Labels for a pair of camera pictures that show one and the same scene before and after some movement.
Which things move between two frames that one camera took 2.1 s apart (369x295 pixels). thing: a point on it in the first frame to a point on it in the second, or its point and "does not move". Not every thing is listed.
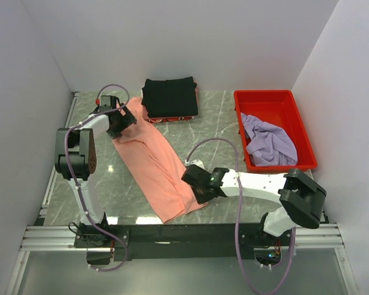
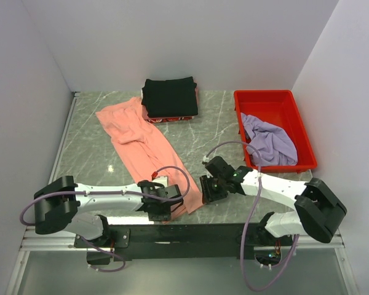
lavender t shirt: [270, 144] does not move
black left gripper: [122, 121] to [160, 212]
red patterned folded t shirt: [154, 120] does not move
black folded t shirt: [169, 98] does not move
